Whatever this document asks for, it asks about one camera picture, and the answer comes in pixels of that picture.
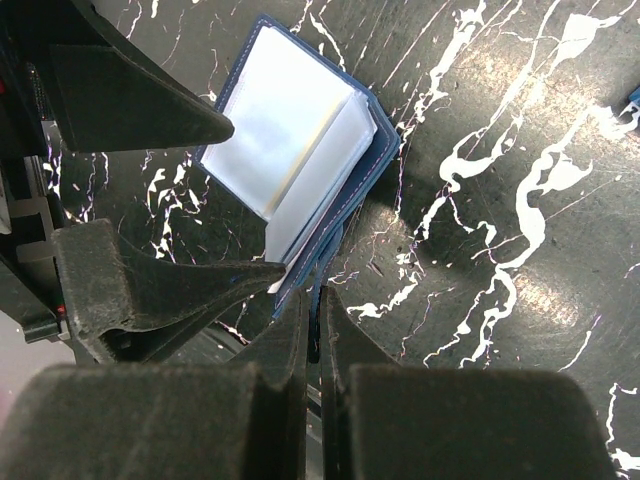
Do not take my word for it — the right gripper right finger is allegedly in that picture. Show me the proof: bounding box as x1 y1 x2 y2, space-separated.
319 287 616 479

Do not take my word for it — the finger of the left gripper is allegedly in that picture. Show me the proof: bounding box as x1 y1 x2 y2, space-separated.
52 219 285 363
47 1 234 152

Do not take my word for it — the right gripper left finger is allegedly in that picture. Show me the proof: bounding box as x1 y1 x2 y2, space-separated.
1 291 309 479

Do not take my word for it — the navy blue card holder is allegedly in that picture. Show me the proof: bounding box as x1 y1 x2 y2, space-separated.
193 13 402 364

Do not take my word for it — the small blue toy brick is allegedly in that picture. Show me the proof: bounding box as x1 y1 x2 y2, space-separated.
621 87 640 118

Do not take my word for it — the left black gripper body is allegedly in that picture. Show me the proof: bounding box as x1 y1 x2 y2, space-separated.
1 17 92 360

